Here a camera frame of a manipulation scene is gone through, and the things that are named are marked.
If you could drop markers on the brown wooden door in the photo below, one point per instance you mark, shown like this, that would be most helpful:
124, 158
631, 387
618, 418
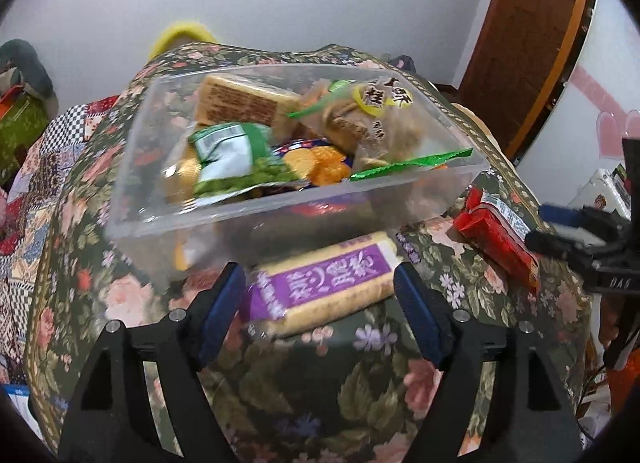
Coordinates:
525, 43

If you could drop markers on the floral blanket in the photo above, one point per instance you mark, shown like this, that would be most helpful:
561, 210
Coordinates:
300, 393

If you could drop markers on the yellow foam tube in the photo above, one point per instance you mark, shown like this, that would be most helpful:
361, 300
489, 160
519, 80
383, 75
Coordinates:
182, 29

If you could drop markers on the clear plastic box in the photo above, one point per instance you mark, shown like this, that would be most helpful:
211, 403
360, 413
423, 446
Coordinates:
150, 203

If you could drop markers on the green pea packet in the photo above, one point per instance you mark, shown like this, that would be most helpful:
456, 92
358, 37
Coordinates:
235, 158

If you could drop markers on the blue biscuit packet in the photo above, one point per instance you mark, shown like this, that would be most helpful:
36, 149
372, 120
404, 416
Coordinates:
315, 163

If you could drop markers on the grey backpack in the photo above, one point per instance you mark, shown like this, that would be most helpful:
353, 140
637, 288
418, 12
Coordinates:
402, 62

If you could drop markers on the white printed box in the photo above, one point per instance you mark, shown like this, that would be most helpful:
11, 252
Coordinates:
602, 188

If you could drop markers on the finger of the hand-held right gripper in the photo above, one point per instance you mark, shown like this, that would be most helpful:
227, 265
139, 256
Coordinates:
550, 242
560, 213

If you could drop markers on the red snack packet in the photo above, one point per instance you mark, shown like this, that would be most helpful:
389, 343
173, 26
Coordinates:
490, 233

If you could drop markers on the green patterned box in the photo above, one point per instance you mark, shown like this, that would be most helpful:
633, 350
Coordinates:
20, 128

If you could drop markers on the clear packet with green seals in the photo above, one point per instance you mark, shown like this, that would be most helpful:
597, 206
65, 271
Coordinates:
380, 133

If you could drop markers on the pink heart wall sticker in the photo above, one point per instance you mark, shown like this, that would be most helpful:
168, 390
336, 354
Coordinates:
615, 133

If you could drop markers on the yellow wafer packet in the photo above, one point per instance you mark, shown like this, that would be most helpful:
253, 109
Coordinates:
180, 180

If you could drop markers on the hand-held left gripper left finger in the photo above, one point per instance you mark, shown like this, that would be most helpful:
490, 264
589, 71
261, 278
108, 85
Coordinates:
222, 303

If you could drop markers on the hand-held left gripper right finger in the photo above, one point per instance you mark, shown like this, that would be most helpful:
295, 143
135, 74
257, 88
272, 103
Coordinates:
417, 313

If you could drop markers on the tan wafer packet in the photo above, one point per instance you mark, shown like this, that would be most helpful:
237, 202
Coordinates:
240, 103

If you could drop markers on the patchwork quilt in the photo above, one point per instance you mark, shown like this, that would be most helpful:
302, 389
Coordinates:
50, 143

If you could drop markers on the purple label biscuit packet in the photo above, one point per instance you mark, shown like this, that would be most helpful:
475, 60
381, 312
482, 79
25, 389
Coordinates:
325, 278

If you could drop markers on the orange snack packet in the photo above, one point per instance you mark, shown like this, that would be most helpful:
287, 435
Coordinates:
310, 95

